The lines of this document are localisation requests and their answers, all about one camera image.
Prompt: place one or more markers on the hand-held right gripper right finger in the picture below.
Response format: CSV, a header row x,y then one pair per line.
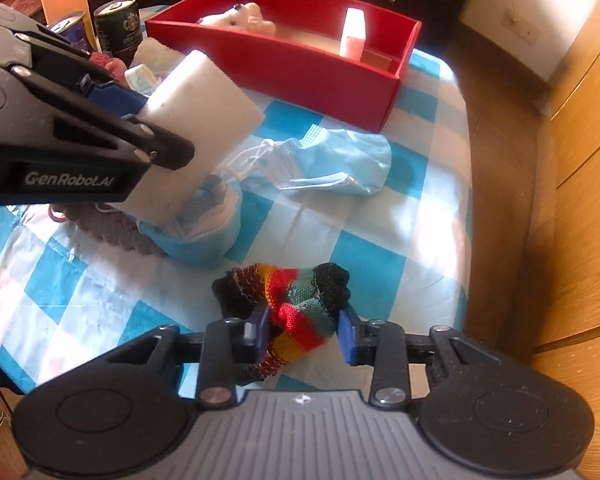
x,y
348,335

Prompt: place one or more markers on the white towel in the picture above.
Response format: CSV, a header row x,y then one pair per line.
x,y
155,55

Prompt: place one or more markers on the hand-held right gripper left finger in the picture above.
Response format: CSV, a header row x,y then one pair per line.
x,y
260,332

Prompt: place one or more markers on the green drink can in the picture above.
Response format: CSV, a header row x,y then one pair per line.
x,y
121,30

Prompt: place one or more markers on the blue checked tablecloth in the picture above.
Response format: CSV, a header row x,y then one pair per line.
x,y
375,270

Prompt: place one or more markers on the red box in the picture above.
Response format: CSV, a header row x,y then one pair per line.
x,y
290,77

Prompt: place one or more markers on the white sponge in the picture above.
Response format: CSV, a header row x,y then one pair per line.
x,y
202,102

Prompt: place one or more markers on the wooden cabinet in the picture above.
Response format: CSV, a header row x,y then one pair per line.
x,y
590,210

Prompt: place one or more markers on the small white foam block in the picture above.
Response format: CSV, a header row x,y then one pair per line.
x,y
352,32

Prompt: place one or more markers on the striped knitted sock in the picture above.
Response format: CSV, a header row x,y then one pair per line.
x,y
300,305

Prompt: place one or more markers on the white plush toy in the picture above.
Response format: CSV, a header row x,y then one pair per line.
x,y
245,20

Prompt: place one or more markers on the blue face mask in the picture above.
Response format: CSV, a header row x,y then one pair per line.
x,y
200,249
342,155

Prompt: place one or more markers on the grey knitted cloth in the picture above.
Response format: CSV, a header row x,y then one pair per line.
x,y
115,232

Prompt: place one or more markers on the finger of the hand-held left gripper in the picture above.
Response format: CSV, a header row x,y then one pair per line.
x,y
166,148
120,101

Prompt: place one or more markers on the small pale blue packet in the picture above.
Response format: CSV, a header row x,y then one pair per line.
x,y
142,79

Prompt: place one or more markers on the white wall socket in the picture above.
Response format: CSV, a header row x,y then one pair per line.
x,y
522,27

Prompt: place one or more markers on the blue drink can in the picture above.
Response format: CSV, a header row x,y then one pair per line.
x,y
72,29

